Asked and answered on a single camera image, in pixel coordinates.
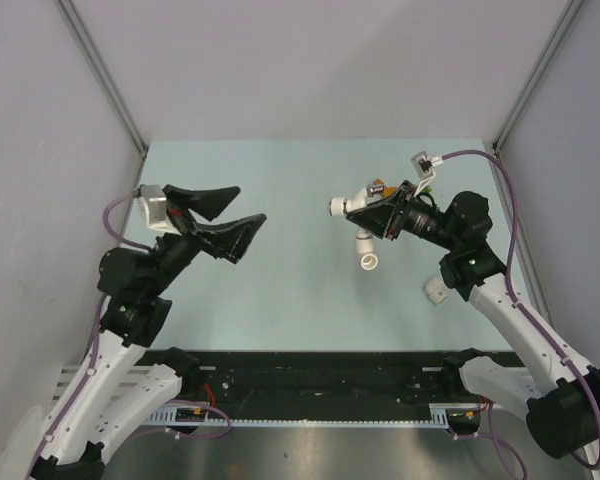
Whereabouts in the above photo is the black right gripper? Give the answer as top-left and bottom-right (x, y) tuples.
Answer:
(346, 181), (459, 252)

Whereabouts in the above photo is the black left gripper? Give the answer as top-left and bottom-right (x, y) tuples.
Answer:
(147, 184), (266, 294)

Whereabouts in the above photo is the grey white water faucet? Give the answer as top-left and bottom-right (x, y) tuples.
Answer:
(328, 184), (369, 218)

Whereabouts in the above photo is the white elbow pipe fitting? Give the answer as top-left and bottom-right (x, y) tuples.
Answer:
(424, 276), (448, 305)
(355, 230), (379, 271)

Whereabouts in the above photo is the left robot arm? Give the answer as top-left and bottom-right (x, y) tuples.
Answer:
(25, 184), (266, 479)

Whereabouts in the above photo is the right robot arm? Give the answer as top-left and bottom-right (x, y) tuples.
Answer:
(346, 182), (600, 470)

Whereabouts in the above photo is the yellow water faucet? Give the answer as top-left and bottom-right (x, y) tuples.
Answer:
(371, 179), (397, 198)

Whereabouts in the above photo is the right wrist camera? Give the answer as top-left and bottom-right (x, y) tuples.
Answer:
(411, 151), (443, 197)

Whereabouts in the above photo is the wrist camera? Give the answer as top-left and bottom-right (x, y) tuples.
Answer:
(138, 185), (176, 233)
(411, 151), (443, 197)

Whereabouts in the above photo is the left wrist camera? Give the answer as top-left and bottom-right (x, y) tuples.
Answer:
(138, 185), (176, 233)

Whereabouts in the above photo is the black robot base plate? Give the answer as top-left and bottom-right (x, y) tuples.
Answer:
(193, 351), (480, 420)

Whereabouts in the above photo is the white slotted cable duct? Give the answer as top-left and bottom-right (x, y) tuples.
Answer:
(141, 404), (486, 430)

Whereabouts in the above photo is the aluminium frame post left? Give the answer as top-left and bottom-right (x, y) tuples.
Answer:
(53, 0), (149, 159)

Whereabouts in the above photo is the aluminium frame post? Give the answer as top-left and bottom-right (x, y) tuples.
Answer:
(491, 0), (588, 155)
(53, 0), (149, 159)

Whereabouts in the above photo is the aluminium frame post right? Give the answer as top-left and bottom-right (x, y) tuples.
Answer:
(491, 0), (588, 155)

